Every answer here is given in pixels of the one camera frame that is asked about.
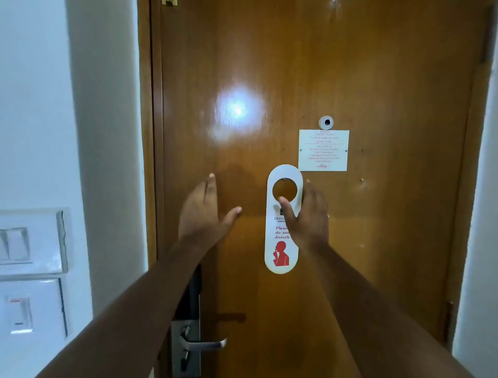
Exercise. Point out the silver black electronic door lock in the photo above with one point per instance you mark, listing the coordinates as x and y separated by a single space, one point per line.
190 300

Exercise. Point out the person's left forearm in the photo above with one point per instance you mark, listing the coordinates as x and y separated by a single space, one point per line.
128 319

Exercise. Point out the person's right forearm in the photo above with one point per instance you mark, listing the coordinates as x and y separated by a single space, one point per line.
373 323

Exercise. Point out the silver door peephole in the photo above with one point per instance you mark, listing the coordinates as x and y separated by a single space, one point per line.
326 122

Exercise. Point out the brown wooden door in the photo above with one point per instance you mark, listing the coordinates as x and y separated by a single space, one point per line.
350 58

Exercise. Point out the person's left hand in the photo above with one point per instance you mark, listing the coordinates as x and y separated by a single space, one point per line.
200 218

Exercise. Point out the person's right hand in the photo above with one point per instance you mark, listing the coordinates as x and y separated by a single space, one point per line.
311 222

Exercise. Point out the white double switch plate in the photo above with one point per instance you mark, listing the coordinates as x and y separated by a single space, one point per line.
35 241

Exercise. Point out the white single switch plate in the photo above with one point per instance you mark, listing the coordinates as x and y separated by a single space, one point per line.
43 307

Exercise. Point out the white do-not-disturb door hanger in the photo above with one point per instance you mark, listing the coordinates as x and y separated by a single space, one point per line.
278 171

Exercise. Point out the white paper notice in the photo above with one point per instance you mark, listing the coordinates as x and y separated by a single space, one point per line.
323 150

